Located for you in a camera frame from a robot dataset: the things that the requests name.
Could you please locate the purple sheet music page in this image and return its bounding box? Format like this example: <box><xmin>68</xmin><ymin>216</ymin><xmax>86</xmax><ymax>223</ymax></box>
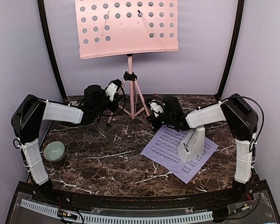
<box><xmin>141</xmin><ymin>126</ymin><xmax>189</xmax><ymax>173</ymax></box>
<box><xmin>169</xmin><ymin>137</ymin><xmax>218</xmax><ymax>184</ymax></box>

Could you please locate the lower purple sheet music page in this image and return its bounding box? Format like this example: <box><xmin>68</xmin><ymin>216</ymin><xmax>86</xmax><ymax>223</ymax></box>
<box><xmin>169</xmin><ymin>137</ymin><xmax>218</xmax><ymax>184</ymax></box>

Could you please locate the black frame post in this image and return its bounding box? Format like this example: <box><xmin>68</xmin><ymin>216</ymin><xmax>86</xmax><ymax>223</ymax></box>
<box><xmin>215</xmin><ymin>0</ymin><xmax>245</xmax><ymax>101</ymax></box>
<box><xmin>37</xmin><ymin>0</ymin><xmax>67</xmax><ymax>100</ymax></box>

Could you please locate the upper purple sheet music page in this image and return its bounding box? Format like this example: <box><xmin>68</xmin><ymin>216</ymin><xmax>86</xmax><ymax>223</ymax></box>
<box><xmin>141</xmin><ymin>126</ymin><xmax>189</xmax><ymax>173</ymax></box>

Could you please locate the white metronome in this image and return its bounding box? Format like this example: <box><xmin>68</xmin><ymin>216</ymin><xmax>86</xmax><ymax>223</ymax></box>
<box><xmin>177</xmin><ymin>126</ymin><xmax>205</xmax><ymax>163</ymax></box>

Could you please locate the black front rail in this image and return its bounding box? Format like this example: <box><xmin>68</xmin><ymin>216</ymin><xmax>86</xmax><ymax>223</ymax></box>
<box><xmin>9</xmin><ymin>180</ymin><xmax>270</xmax><ymax>211</ymax></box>

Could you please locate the sticker sheet card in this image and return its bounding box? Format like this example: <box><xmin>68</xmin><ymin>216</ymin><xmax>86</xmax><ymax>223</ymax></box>
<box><xmin>69</xmin><ymin>100</ymin><xmax>80</xmax><ymax>106</ymax></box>

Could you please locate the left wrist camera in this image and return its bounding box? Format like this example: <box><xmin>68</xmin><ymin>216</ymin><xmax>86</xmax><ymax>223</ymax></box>
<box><xmin>84</xmin><ymin>84</ymin><xmax>105</xmax><ymax>106</ymax></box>

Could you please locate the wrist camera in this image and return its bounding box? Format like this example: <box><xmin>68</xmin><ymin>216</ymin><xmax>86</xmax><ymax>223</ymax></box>
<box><xmin>84</xmin><ymin>84</ymin><xmax>105</xmax><ymax>106</ymax></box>
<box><xmin>162</xmin><ymin>96</ymin><xmax>183</xmax><ymax>117</ymax></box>

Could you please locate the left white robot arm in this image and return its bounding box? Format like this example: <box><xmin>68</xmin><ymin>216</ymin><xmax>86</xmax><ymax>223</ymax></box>
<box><xmin>11</xmin><ymin>93</ymin><xmax>126</xmax><ymax>186</ymax></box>

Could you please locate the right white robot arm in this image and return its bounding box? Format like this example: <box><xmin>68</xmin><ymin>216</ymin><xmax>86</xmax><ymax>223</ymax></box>
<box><xmin>145</xmin><ymin>94</ymin><xmax>259</xmax><ymax>184</ymax></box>

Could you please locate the left black frame post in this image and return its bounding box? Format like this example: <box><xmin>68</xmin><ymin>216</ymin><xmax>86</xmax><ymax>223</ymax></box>
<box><xmin>37</xmin><ymin>0</ymin><xmax>67</xmax><ymax>100</ymax></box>

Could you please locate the white slotted cable duct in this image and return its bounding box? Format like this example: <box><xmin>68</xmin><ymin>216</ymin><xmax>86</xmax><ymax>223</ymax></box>
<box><xmin>20</xmin><ymin>199</ymin><xmax>213</xmax><ymax>224</ymax></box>

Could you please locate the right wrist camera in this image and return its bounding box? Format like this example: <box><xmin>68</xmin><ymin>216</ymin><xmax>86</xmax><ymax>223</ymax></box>
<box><xmin>162</xmin><ymin>96</ymin><xmax>183</xmax><ymax>117</ymax></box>

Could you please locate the pink music stand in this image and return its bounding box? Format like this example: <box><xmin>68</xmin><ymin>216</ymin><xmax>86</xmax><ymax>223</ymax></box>
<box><xmin>75</xmin><ymin>0</ymin><xmax>179</xmax><ymax>119</ymax></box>

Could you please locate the right black frame post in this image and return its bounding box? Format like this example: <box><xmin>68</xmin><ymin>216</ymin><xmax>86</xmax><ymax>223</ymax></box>
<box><xmin>215</xmin><ymin>0</ymin><xmax>245</xmax><ymax>101</ymax></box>

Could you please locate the green ceramic bowl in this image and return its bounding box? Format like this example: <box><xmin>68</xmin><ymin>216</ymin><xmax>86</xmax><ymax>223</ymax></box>
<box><xmin>43</xmin><ymin>141</ymin><xmax>65</xmax><ymax>162</ymax></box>

